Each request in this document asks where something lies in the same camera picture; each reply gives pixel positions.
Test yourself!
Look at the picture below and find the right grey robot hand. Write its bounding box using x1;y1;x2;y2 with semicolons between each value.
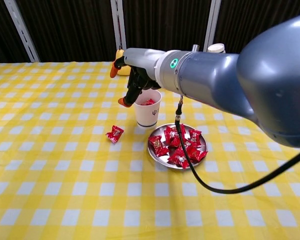
109;47;166;108

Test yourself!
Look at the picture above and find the white paper cup blue logo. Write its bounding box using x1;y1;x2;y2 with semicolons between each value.
133;89;163;130

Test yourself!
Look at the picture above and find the inverted white paper cup stack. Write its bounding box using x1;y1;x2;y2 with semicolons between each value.
206;42;226;54

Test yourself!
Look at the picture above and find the yellow pear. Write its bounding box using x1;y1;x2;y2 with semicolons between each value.
114;48;131;77

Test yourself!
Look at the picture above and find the black pleated curtain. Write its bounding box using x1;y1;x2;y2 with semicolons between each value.
0;0;300;63

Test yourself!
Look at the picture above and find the round metal plate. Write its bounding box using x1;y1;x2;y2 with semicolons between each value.
146;122;209;170

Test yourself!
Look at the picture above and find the yellow white checkered tablecloth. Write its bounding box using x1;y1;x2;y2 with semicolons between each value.
0;59;300;240

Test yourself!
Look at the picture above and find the white metal frame post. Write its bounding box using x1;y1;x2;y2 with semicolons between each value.
203;0;222;53
3;0;41;63
110;0;128;52

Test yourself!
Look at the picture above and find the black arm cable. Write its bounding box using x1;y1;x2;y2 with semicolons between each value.
174;96;300;195

